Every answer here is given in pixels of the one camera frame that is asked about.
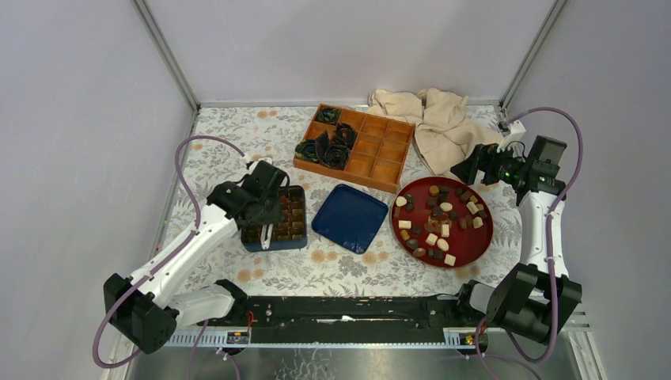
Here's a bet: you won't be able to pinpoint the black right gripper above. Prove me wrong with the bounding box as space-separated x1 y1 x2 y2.
449 139 529 186

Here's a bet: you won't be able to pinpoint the silver serving tongs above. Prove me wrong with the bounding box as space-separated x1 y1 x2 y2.
260 224 273 251

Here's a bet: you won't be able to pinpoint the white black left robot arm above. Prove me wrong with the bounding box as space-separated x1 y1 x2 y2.
103 158 290 354

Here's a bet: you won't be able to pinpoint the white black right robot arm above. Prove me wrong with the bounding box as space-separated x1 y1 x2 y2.
451 136 582 347

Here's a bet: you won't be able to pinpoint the blue chocolate tin box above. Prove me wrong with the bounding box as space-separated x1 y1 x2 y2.
241 185 308 253

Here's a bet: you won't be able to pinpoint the beige crumpled cloth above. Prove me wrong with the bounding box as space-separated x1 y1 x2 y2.
367 88 503 177

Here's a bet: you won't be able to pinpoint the red round tray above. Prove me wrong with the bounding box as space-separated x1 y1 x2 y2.
390 177 494 268

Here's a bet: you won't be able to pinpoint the floral tablecloth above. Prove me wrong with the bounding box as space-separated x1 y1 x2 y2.
181 107 521 296

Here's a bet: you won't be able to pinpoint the orange wooden divided box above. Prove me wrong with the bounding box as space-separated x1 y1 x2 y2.
293 104 415 192

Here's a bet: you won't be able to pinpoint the blue tin lid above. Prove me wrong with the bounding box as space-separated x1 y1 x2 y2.
311 184 389 254

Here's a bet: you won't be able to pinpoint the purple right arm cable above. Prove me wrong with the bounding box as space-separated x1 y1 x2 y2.
474 107 585 380

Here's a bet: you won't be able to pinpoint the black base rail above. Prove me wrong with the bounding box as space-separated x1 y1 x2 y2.
209 294 484 328

